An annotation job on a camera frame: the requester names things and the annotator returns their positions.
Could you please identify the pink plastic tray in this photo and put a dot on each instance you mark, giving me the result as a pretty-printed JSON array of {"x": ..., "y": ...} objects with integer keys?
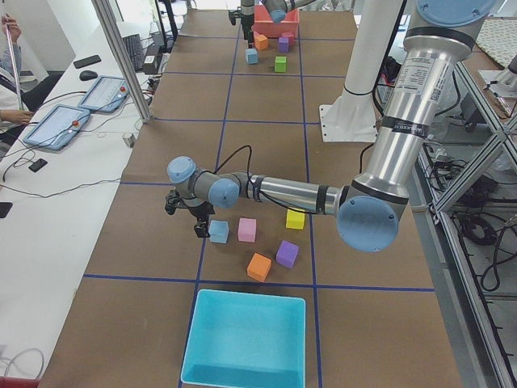
[{"x": 265, "y": 26}]

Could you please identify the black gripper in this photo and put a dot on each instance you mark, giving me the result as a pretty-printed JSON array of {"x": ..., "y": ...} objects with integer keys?
[
  {"x": 200, "y": 212},
  {"x": 247, "y": 15}
]

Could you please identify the upper teach pendant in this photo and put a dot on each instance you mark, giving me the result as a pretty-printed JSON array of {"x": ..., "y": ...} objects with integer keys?
[{"x": 105, "y": 95}]

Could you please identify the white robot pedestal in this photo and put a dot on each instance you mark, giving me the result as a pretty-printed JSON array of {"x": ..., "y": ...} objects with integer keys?
[{"x": 352, "y": 116}]

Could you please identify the crimson block beside orange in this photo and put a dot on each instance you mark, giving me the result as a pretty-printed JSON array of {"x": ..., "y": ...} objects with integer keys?
[{"x": 289, "y": 36}]

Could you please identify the yellow block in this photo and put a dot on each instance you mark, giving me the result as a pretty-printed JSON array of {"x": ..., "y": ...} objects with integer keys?
[{"x": 295, "y": 220}]

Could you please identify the black keyboard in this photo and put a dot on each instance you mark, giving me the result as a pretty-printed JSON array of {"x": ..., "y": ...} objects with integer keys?
[{"x": 134, "y": 48}]

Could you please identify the black computer mouse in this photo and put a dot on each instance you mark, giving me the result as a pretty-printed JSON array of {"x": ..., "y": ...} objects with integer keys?
[{"x": 87, "y": 75}]

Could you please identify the orange block left side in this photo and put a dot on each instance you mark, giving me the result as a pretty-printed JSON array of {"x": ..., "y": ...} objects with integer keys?
[{"x": 258, "y": 267}]

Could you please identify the pink block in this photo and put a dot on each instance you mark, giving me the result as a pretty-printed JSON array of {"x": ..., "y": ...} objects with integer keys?
[{"x": 247, "y": 229}]

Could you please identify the aluminium frame post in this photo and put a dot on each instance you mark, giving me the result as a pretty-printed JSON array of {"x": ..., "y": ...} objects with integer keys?
[{"x": 114, "y": 39}]

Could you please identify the teach pendant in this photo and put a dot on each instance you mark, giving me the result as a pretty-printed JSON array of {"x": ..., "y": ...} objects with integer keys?
[
  {"x": 57, "y": 129},
  {"x": 105, "y": 95}
]

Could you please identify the green block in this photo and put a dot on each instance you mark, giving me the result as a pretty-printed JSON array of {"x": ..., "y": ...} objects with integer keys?
[{"x": 280, "y": 64}]

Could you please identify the orange block right side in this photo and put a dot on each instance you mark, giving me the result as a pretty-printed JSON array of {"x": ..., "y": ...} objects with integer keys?
[{"x": 261, "y": 42}]

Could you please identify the light blue block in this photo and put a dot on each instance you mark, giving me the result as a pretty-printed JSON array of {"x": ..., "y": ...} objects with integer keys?
[
  {"x": 218, "y": 231},
  {"x": 252, "y": 56}
]

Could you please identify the black smartphone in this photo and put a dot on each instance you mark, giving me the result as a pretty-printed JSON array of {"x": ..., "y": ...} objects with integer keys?
[{"x": 87, "y": 61}]

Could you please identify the lower teach pendant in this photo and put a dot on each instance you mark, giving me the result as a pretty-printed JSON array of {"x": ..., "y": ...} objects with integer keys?
[{"x": 57, "y": 129}]

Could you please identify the person at desk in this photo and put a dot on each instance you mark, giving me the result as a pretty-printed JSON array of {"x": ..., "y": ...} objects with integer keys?
[{"x": 14, "y": 111}]

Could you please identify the blue plastic tray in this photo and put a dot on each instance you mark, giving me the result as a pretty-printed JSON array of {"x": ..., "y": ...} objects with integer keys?
[{"x": 245, "y": 340}]

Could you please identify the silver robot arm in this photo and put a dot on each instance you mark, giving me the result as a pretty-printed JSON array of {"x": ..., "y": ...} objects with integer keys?
[
  {"x": 271, "y": 18},
  {"x": 369, "y": 209}
]

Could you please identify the purple block left side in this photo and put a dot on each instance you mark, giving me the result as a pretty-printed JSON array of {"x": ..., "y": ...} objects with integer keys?
[{"x": 287, "y": 254}]

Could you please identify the purple block right side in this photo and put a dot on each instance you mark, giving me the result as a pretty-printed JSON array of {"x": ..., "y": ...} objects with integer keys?
[{"x": 283, "y": 44}]

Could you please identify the purple block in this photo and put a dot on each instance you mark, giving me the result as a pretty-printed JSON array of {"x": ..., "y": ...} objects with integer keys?
[
  {"x": 287, "y": 254},
  {"x": 283, "y": 44}
]

